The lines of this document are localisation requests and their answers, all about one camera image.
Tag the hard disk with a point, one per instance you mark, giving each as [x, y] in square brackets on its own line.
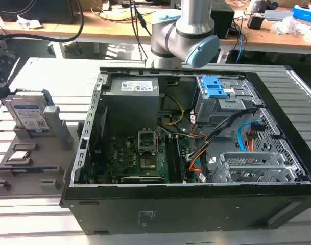
[27, 114]

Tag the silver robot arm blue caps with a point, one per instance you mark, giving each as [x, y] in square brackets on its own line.
[170, 38]

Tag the silver metal disk bay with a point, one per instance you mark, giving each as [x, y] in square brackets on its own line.
[249, 155]

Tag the large black box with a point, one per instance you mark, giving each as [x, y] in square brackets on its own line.
[37, 11]

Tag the silver CPU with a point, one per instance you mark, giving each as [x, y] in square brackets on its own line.
[18, 156]

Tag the grey parts rack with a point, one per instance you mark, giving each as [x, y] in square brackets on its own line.
[43, 158]

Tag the wooden desk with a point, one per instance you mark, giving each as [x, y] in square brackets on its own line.
[106, 28]

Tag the grey power supply unit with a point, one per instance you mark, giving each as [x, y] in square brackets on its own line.
[129, 107]

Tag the green motherboard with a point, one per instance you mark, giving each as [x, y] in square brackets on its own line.
[124, 155]

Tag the CPU socket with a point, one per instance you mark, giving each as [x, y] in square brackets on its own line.
[146, 140]

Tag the square chipset heatsink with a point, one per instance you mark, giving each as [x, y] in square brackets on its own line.
[147, 163]

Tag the black graphics card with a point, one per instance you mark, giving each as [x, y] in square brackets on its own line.
[142, 179]

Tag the black RAM stick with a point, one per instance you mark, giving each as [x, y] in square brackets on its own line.
[181, 160]

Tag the blue plastic drive latch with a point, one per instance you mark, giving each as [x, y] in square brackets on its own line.
[212, 88]

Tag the silver metal drive cage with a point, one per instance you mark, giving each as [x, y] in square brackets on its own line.
[221, 107]

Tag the black speaker box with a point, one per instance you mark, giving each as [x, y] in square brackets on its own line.
[223, 21]

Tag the black open PC case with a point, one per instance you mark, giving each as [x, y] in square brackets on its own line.
[196, 211]

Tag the small black box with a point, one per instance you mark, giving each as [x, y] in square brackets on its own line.
[255, 21]

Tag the grey flat box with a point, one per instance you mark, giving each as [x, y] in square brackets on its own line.
[277, 15]

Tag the crumpled clear plastic bag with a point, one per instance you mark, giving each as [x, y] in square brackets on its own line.
[286, 25]

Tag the blue cardboard box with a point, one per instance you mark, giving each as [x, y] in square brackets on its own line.
[306, 12]

